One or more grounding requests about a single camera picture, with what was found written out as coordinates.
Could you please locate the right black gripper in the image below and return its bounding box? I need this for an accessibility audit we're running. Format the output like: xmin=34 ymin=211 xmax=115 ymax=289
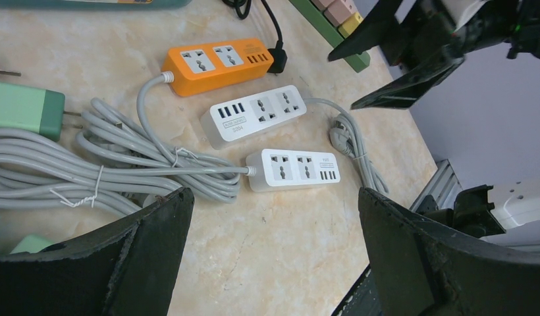
xmin=327 ymin=0 xmax=466 ymax=110

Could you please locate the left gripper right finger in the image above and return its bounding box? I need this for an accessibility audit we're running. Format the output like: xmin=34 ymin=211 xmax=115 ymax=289
xmin=358 ymin=188 xmax=540 ymax=315

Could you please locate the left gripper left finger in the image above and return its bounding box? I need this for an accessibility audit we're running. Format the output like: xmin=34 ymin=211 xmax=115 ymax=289
xmin=0 ymin=188 xmax=195 ymax=315

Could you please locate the grey cord of small strip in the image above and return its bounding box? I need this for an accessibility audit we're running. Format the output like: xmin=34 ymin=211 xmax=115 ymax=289
xmin=302 ymin=97 xmax=389 ymax=196

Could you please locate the green power strip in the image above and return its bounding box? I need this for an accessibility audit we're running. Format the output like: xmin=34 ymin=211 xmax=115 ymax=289
xmin=290 ymin=0 xmax=371 ymax=73

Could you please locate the grey power cord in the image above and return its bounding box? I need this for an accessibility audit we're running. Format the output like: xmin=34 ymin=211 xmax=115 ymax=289
xmin=0 ymin=72 xmax=257 ymax=219

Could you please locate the small white power strip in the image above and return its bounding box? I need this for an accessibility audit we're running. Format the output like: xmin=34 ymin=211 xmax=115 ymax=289
xmin=200 ymin=85 xmax=307 ymax=149

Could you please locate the orange power strip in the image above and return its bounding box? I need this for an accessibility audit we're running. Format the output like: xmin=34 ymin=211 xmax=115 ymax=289
xmin=161 ymin=38 xmax=274 ymax=97

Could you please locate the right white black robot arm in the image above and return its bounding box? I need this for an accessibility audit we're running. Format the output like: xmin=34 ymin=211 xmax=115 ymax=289
xmin=328 ymin=1 xmax=540 ymax=238

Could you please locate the yellow plug on green strip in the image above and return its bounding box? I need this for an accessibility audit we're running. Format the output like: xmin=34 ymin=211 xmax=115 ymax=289
xmin=338 ymin=12 xmax=364 ymax=38

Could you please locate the pink plug on green strip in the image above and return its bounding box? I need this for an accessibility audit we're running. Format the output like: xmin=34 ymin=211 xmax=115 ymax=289
xmin=311 ymin=0 xmax=335 ymax=12

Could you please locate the teal plastic basin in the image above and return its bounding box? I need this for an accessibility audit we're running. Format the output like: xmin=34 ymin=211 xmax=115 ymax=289
xmin=0 ymin=0 xmax=191 ymax=11

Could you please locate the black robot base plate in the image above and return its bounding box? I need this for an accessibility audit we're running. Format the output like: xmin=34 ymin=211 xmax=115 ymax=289
xmin=331 ymin=265 xmax=383 ymax=316

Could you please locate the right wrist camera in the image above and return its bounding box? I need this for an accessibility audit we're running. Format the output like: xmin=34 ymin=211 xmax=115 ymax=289
xmin=441 ymin=0 xmax=489 ymax=31

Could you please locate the black coiled cable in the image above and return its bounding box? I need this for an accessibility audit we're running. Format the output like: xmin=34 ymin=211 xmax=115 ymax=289
xmin=221 ymin=0 xmax=288 ymax=74

